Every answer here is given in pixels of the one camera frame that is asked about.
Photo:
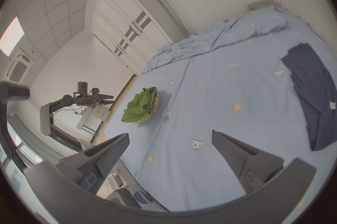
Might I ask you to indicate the ceiling air conditioner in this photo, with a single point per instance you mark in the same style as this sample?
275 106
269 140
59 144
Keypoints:
19 66

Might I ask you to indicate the small white table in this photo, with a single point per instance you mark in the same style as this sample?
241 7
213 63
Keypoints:
92 117

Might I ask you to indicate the dark blue T-shirt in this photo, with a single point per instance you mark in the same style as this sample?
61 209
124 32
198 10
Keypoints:
313 91

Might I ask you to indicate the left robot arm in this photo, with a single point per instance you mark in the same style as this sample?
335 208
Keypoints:
46 117

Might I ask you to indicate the ceiling light panel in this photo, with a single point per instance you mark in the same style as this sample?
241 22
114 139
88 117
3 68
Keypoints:
11 36

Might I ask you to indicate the bed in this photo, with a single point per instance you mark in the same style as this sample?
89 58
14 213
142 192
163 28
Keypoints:
216 101

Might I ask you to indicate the green shorts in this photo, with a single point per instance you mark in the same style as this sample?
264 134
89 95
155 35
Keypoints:
137 107

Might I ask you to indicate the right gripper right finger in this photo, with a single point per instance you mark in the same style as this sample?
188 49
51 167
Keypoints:
242 157

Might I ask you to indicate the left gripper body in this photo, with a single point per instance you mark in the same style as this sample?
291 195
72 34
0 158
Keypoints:
96 99

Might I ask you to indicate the round woven basket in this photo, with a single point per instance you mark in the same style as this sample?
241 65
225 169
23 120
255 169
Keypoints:
155 108

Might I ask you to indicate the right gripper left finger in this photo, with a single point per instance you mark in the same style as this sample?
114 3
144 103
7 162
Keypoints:
105 154

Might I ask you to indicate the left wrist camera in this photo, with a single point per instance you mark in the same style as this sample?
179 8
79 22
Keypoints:
95 90

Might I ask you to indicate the white wardrobe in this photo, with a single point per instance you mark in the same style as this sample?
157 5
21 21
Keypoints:
123 15

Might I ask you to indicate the window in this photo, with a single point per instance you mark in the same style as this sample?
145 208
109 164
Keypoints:
13 165

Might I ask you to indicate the pale blue quilt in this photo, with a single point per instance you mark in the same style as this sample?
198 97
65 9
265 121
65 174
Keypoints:
205 38

